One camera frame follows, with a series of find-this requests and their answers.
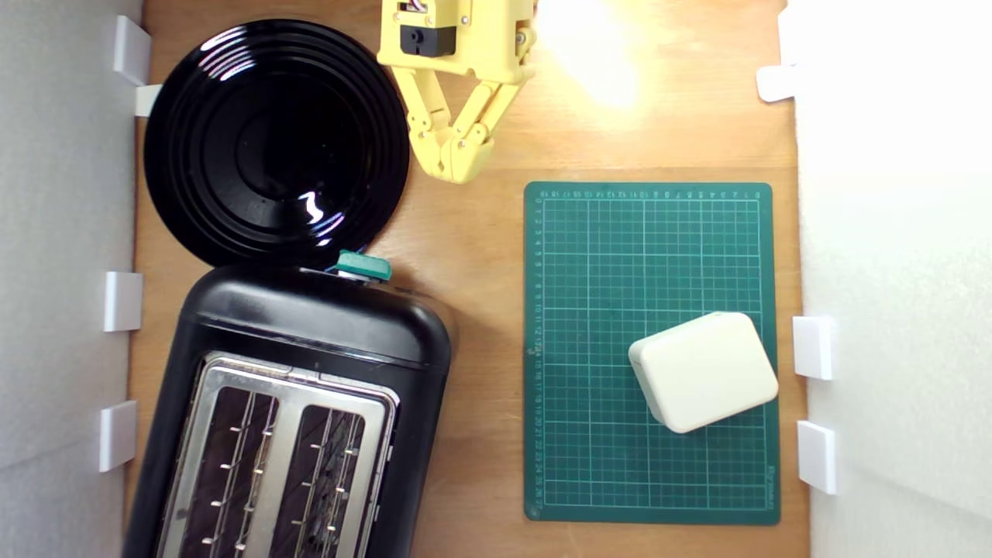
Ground green-taped toaster lever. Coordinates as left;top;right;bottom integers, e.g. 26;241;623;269
336;250;393;281

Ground black two-slot toaster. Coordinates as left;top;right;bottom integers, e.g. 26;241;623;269
122;263;453;558

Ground black plate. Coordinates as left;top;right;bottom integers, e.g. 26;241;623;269
144;19;411;268

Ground green cutting mat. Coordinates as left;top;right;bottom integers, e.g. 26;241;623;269
524;182;780;525

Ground white block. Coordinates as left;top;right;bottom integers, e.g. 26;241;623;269
628;312;779;434

